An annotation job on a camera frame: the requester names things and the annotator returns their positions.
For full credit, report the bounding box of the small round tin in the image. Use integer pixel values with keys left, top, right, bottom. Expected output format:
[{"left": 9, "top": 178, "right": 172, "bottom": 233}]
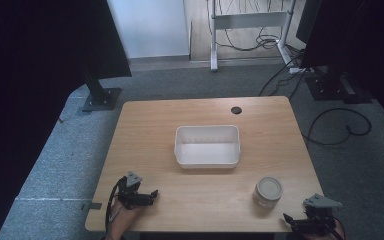
[{"left": 252, "top": 176, "right": 285, "bottom": 210}]

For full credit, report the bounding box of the black stand with base plate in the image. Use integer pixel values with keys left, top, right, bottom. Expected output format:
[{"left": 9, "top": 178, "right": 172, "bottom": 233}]
[
  {"left": 81, "top": 70, "right": 123, "bottom": 113},
  {"left": 304, "top": 66, "right": 374, "bottom": 105}
]

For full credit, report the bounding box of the person's right hand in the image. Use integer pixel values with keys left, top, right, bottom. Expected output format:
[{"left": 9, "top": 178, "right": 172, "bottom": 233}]
[{"left": 308, "top": 228, "right": 345, "bottom": 240}]

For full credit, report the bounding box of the black looped floor cable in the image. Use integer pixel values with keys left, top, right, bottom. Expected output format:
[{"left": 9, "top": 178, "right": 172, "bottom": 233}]
[{"left": 301, "top": 106, "right": 373, "bottom": 147}]

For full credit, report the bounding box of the white plastic bin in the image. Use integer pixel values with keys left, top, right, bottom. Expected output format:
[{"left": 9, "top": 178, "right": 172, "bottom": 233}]
[{"left": 173, "top": 124, "right": 241, "bottom": 170}]

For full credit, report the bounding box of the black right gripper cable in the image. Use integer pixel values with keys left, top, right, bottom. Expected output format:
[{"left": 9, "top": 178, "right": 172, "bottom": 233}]
[{"left": 313, "top": 213, "right": 347, "bottom": 240}]

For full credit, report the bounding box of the white power strip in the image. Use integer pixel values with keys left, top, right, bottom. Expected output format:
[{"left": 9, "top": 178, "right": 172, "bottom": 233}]
[{"left": 288, "top": 66, "right": 315, "bottom": 75}]

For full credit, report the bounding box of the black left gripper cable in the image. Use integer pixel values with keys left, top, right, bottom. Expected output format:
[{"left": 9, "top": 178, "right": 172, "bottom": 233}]
[{"left": 104, "top": 177, "right": 128, "bottom": 232}]

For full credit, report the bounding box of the person's left hand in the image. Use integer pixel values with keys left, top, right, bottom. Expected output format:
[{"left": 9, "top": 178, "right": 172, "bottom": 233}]
[{"left": 110, "top": 199, "right": 143, "bottom": 231}]

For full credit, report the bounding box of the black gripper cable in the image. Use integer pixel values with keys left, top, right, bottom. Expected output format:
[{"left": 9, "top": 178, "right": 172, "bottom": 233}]
[
  {"left": 313, "top": 213, "right": 347, "bottom": 240},
  {"left": 104, "top": 177, "right": 128, "bottom": 232}
]

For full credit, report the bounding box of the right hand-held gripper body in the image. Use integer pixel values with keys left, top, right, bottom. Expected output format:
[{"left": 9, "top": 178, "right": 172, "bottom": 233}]
[{"left": 302, "top": 193, "right": 344, "bottom": 234}]

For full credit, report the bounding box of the bundle of black cables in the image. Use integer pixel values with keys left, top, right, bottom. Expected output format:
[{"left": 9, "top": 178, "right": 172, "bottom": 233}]
[{"left": 214, "top": 0, "right": 306, "bottom": 54}]

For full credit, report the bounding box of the white metal desk frame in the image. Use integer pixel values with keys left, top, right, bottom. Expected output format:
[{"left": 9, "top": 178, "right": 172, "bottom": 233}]
[{"left": 209, "top": 0, "right": 298, "bottom": 73}]

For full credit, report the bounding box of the black curtain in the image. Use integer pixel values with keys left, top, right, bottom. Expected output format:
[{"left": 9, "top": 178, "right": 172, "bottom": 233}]
[
  {"left": 0, "top": 0, "right": 133, "bottom": 240},
  {"left": 295, "top": 0, "right": 384, "bottom": 133}
]

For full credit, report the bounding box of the grey metal table bracket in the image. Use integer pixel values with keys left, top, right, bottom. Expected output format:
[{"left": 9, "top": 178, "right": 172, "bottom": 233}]
[{"left": 80, "top": 201, "right": 103, "bottom": 212}]

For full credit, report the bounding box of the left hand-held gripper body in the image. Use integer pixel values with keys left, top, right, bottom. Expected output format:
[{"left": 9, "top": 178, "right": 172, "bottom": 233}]
[{"left": 116, "top": 171, "right": 144, "bottom": 211}]

